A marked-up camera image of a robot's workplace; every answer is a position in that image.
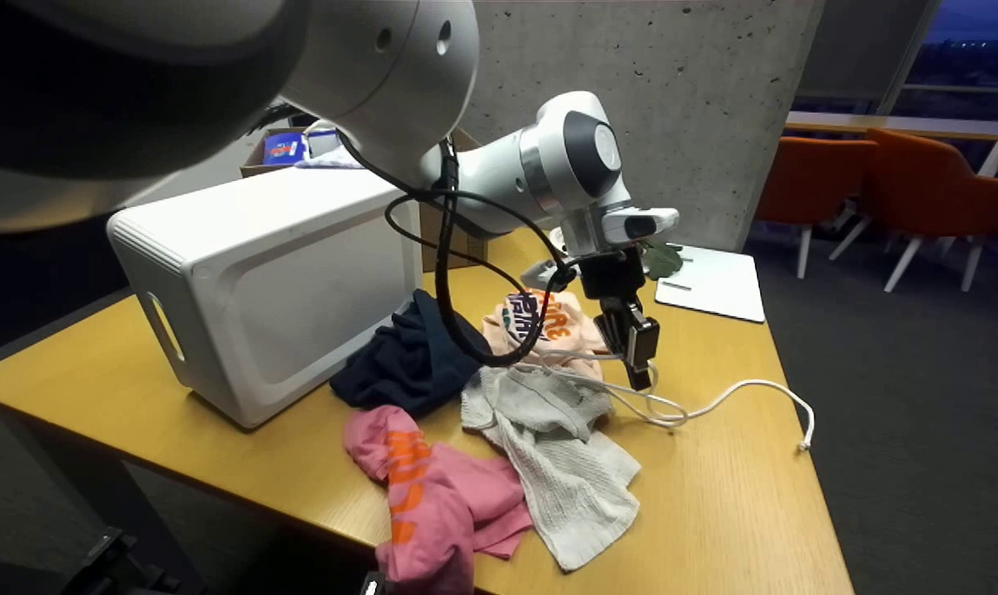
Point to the navy blue cloth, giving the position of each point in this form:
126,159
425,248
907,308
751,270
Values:
410,357

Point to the pink cloth with orange stripes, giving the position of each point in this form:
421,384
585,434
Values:
435,498

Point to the orange chair with white legs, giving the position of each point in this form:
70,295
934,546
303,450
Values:
815,183
939,199

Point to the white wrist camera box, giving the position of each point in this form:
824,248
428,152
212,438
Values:
635,225

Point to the small green object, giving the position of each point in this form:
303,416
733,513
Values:
665,258

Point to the long wooden counter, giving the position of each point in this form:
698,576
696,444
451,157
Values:
907,123

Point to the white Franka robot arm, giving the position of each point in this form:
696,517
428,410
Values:
188,77

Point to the white plastic bin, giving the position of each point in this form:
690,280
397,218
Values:
270,286

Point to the grey white towel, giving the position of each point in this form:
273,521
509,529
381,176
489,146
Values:
567,464

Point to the white lace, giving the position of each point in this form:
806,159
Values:
732,392

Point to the peach cloth with orange print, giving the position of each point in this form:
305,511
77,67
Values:
560,317

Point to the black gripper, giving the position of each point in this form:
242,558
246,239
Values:
612,274

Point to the blue printed package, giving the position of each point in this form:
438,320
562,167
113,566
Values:
288,146

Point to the white paper pad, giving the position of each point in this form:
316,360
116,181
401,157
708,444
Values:
715,286

